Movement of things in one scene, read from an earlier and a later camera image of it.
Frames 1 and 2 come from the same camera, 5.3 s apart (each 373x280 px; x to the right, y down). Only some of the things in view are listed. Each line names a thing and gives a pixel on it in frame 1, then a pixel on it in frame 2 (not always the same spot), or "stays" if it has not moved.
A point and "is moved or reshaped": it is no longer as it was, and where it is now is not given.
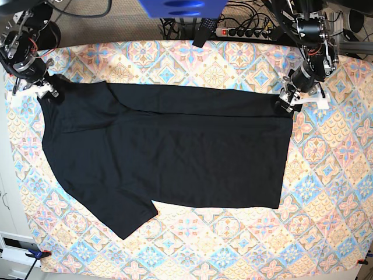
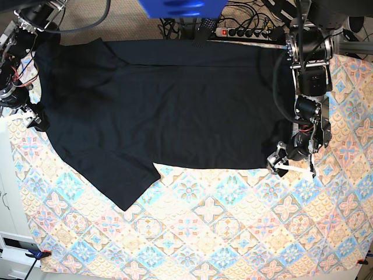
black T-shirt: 121,150 is moved or reshaped
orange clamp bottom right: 362,261 stays
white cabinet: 14,235 stays
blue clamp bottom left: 38,255 stays
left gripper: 33,70 → 13,97
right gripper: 303,80 → 299,150
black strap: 207,27 stays
